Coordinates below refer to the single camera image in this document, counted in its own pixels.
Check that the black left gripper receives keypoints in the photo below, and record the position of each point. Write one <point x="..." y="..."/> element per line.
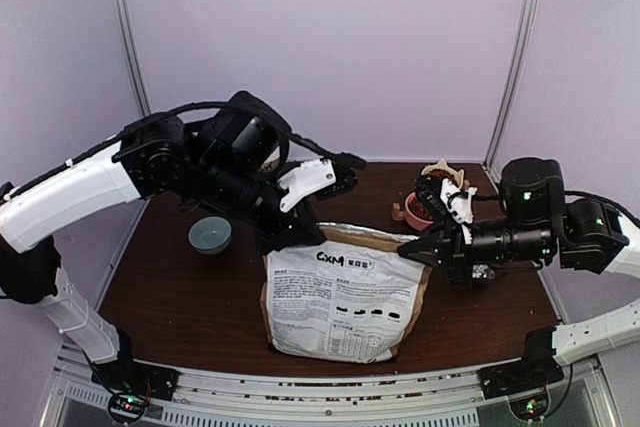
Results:
<point x="284" y="233"/>

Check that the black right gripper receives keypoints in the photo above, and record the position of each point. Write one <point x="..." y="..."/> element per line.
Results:
<point x="444" y="249"/>

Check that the silver metal food scoop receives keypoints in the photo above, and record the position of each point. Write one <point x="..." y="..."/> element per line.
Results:
<point x="483" y="272"/>

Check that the brown dog food bag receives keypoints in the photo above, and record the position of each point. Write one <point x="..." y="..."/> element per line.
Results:
<point x="350" y="299"/>

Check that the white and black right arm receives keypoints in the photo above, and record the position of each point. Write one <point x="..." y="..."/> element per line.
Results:
<point x="541" y="222"/>

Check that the right arm base board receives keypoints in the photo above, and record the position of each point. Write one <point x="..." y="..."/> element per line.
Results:
<point x="530" y="408"/>

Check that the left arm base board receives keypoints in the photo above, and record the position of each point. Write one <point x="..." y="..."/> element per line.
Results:
<point x="125" y="407"/>

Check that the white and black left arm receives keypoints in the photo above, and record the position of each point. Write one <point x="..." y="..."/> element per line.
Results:
<point x="233" y="163"/>

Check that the pink cat-ear pet bowl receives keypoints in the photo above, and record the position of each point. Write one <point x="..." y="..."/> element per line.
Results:
<point x="416" y="223"/>

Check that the cream cat-ear pet bowl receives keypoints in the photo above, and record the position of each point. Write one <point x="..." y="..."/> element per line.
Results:
<point x="442" y="164"/>

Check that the brown kibble in pink bowl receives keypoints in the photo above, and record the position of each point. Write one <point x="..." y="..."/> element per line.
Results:
<point x="416" y="207"/>

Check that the brown kibble in cream bowl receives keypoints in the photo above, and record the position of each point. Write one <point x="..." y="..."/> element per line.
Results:
<point x="441" y="174"/>

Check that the light green ceramic bowl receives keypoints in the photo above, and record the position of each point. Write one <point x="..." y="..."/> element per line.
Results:
<point x="210" y="235"/>

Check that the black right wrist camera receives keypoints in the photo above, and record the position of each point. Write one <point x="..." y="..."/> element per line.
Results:
<point x="444" y="200"/>

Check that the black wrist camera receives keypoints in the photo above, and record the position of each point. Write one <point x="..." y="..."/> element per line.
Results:
<point x="322" y="178"/>
<point x="444" y="200"/>

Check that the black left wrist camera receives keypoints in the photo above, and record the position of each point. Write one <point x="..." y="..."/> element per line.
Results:
<point x="322" y="178"/>

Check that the right aluminium table rail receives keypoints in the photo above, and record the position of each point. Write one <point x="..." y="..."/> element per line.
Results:
<point x="544" y="274"/>

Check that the aluminium front frame rail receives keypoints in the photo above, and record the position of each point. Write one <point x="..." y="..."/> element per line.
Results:
<point x="452" y="397"/>

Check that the right aluminium corner post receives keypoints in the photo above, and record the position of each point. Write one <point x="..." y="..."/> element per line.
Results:
<point x="524" y="30"/>

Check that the aluminium corner post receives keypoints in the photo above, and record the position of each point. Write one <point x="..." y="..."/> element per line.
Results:
<point x="524" y="30"/>
<point x="131" y="57"/>

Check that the left aluminium corner post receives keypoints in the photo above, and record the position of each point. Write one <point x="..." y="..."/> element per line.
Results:
<point x="131" y="57"/>

